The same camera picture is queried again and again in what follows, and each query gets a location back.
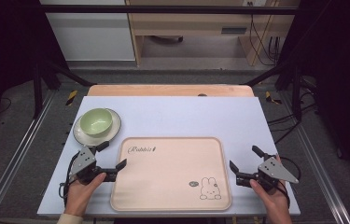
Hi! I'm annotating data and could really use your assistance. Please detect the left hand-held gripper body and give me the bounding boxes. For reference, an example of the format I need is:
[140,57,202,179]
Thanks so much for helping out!
[68,146,117,185]

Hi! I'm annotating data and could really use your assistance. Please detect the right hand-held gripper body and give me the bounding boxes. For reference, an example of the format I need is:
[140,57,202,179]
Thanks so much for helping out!
[236,156,300,192]

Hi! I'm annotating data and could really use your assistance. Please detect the person's right hand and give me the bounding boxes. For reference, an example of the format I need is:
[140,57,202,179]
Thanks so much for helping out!
[249,154,292,217]

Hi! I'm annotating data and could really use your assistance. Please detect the person's left hand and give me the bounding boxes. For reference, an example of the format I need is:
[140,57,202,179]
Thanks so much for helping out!
[63,172,107,217]

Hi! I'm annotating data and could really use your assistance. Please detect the white plate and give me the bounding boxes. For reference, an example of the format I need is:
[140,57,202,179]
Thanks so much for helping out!
[72,107,122,147]

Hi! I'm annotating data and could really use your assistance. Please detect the green bowl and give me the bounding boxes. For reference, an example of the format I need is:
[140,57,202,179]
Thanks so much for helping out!
[79,107,114,137]

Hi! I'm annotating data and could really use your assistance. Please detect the beige tray with rabbit print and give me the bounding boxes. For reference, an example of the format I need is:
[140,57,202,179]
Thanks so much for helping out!
[109,136,233,213]

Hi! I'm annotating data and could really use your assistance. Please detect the yellow black tape strip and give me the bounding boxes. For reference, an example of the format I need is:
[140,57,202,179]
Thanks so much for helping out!
[264,91,283,105]
[65,90,79,106]

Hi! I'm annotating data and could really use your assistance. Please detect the black metal stand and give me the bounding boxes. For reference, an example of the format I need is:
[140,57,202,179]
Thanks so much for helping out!
[243,60,303,123]
[32,59,98,119]

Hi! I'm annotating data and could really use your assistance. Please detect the light wooden table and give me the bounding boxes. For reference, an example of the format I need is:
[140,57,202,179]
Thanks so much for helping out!
[86,83,256,98]

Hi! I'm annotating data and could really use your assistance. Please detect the dark curtain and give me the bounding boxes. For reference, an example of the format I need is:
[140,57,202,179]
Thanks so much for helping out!
[0,0,70,144]
[275,0,350,185]

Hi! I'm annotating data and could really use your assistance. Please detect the white cabinet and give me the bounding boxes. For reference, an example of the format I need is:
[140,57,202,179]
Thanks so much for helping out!
[39,0,136,63]

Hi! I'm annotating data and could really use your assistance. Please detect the light wooden desk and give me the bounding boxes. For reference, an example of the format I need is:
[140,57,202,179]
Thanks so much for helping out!
[125,0,299,67]

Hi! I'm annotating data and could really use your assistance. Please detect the white power strip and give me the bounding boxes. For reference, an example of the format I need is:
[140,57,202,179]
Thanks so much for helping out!
[243,0,268,7]

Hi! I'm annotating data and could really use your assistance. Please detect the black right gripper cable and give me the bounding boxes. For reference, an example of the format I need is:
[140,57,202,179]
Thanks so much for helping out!
[279,156,302,209]

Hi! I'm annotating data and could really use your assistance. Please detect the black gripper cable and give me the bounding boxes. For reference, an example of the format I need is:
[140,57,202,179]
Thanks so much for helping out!
[58,151,82,207]
[279,156,302,209]

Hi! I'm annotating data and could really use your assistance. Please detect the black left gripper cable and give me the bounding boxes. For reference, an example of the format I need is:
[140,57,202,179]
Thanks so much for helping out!
[58,151,82,207]

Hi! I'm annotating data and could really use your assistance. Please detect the black floor cables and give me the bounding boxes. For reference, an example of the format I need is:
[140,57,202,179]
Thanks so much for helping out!
[267,74,318,145]

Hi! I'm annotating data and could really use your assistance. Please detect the aluminium floor rail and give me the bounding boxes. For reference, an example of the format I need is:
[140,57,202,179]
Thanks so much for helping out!
[0,89,57,224]
[278,92,350,224]

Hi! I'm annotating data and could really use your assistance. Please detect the black hanging desk cables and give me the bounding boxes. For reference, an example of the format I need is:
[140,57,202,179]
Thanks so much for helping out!
[247,1,282,67]

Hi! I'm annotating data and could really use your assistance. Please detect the black horizontal frame bar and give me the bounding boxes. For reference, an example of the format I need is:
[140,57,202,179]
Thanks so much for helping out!
[37,4,299,16]

